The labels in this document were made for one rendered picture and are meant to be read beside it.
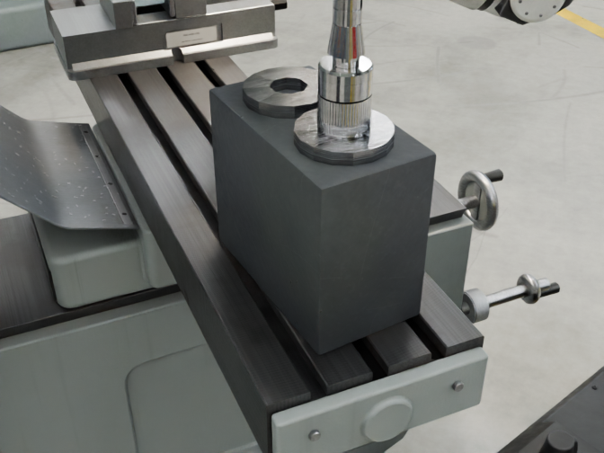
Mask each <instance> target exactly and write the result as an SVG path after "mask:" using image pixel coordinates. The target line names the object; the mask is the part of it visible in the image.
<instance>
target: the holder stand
mask: <svg viewBox="0 0 604 453"><path fill-rule="evenodd" d="M317 85H318V70H316V69H315V68H313V67H311V66H305V67H274V68H268V69H264V70H263V71H260V72H257V73H254V74H252V75H250V76H249V77H248V78H247V79H245V80H244V81H242V82H238V83H234V84H228V85H223V86H220V87H216V88H212V89H210V90H209V104H210V117H211V129H212V143H213V156H214V168H215V181H216V194H217V207H218V232H219V239H220V241H221V242H222V243H223V244H224V245H225V247H226V248H227V249H228V250H229V251H230V253H231V254H233V255H234V257H235V258H236V259H237V260H238V261H239V262H240V263H241V265H242V266H243V267H244V268H245V269H246V271H247V272H248V273H249V274H250V275H251V276H252V278H253V279H254V280H255V281H256V282H257V284H258V285H259V286H260V287H261V288H262V290H263V291H264V292H265V293H266V294H267V295H268V297H269V298H270V299H271V300H272V302H273V303H274V304H275V305H276V306H277V307H278V309H279V310H280V311H281V312H282V313H283V315H284V316H286V317H287V318H288V320H289V321H290V322H291V323H292V324H293V325H294V327H295V328H296V329H297V330H298V331H299V333H300V334H301V335H302V336H303V337H304V338H305V340H306V341H307V342H308V343H309V344H310V346H311V347H312V348H313V349H314V350H315V352H316V353H317V354H324V353H326V352H328V351H332V350H334V349H337V348H339V347H341V346H343V345H345V344H348V343H350V342H354V341H356V340H358V339H360V338H363V337H365V336H368V335H370V334H373V333H375V332H378V331H380V330H383V329H385V328H387V327H389V326H392V325H394V324H398V323H400V322H403V321H404V320H407V319H409V318H412V317H414V316H416V315H418V314H419V313H420V309H421V300H422V284H423V275H424V267H425V258H426V250H427V241H428V233H429V224H430V215H431V199H432V191H433V182H434V174H435V165H436V154H435V152H433V151H432V150H431V149H429V148H428V147H426V146H425V145H424V144H423V143H421V142H420V141H418V140H417V139H415V138H414V137H412V136H411V135H409V134H408V133H406V132H405V131H404V130H402V129H400V128H399V127H397V126H396V125H395V124H394V123H393V122H392V121H391V120H390V119H389V118H388V117H387V116H386V115H384V114H381V113H379V112H377V111H375V110H373V109H372V108H371V121H370V130H369V132H368V133H367V134H366V135H364V136H363V137H360V138H354V139H335V138H329V137H327V136H325V135H323V134H322V133H321V132H320V131H319V130H318V128H317Z"/></svg>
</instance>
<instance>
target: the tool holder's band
mask: <svg viewBox="0 0 604 453"><path fill-rule="evenodd" d="M373 69H374V65H373V63H372V62H371V61H370V60H369V59H368V58H366V57H364V56H362V57H360V63H359V64H358V65H357V66H356V67H351V68H341V67H337V66H335V65H334V64H333V57H331V56H330V55H329V56H326V57H324V58H322V59H321V60H320V61H319V63H318V76H319V77H320V78H321V79H322V80H324V81H325V82H327V83H329V84H337V85H356V84H363V83H366V82H367V81H369V80H370V79H371V78H372V76H373Z"/></svg>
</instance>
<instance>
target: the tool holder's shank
mask: <svg viewBox="0 0 604 453"><path fill-rule="evenodd" d="M362 4H363V0H333V23H332V29H331V34H330V39H329V44H328V50H327V53H328V55H330V56H331V57H333V64H334V65H335V66H337V67H341V68H351V67H356V66H357V65H358V64H359V63H360V57H362V56H364V54H365V46H364V38H363V30H362Z"/></svg>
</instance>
